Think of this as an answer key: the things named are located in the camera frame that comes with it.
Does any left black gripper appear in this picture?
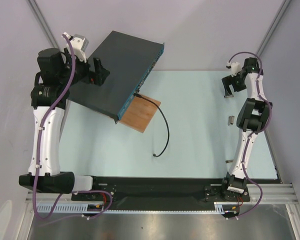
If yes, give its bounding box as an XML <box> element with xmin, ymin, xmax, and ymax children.
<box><xmin>59</xmin><ymin>48</ymin><xmax>110</xmax><ymax>88</ymax></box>

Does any dark grey network switch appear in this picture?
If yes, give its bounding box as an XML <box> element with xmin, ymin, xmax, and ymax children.
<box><xmin>68</xmin><ymin>31</ymin><xmax>165</xmax><ymax>122</ymax></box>

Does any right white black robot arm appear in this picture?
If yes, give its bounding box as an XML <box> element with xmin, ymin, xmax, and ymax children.
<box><xmin>220</xmin><ymin>57</ymin><xmax>272</xmax><ymax>201</ymax></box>

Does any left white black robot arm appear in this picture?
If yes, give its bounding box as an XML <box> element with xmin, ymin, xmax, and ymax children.
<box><xmin>19</xmin><ymin>47</ymin><xmax>109</xmax><ymax>200</ymax></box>

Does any silver transceiver module upright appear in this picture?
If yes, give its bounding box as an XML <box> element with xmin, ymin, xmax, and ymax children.
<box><xmin>227</xmin><ymin>115</ymin><xmax>235</xmax><ymax>126</ymax></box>

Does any wooden board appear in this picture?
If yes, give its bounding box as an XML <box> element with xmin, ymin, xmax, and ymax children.
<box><xmin>119</xmin><ymin>94</ymin><xmax>161</xmax><ymax>133</ymax></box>

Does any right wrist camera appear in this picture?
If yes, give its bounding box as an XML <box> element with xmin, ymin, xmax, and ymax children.
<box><xmin>226</xmin><ymin>61</ymin><xmax>242</xmax><ymax>77</ymax></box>

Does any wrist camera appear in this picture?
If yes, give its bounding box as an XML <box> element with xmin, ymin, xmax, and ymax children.
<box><xmin>226</xmin><ymin>61</ymin><xmax>242</xmax><ymax>77</ymax></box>
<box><xmin>70</xmin><ymin>34</ymin><xmax>89</xmax><ymax>63</ymax></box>

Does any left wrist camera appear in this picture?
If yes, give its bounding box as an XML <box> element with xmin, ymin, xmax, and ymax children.
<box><xmin>70</xmin><ymin>34</ymin><xmax>89</xmax><ymax>63</ymax></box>

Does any black ethernet cable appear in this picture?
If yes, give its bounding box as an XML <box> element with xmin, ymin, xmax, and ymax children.
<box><xmin>134</xmin><ymin>92</ymin><xmax>171</xmax><ymax>158</ymax></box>

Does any white slotted cable duct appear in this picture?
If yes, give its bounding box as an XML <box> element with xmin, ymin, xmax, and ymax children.
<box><xmin>37</xmin><ymin>203</ymin><xmax>225</xmax><ymax>215</ymax></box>

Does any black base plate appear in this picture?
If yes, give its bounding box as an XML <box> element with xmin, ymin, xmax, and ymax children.
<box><xmin>71</xmin><ymin>176</ymin><xmax>282</xmax><ymax>211</ymax></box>

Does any aluminium rail frame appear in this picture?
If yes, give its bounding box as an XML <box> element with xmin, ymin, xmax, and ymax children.
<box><xmin>21</xmin><ymin>184</ymin><xmax>300</xmax><ymax>240</ymax></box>

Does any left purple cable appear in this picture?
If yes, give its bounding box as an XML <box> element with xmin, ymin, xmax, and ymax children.
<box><xmin>31</xmin><ymin>33</ymin><xmax>113</xmax><ymax>221</ymax></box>

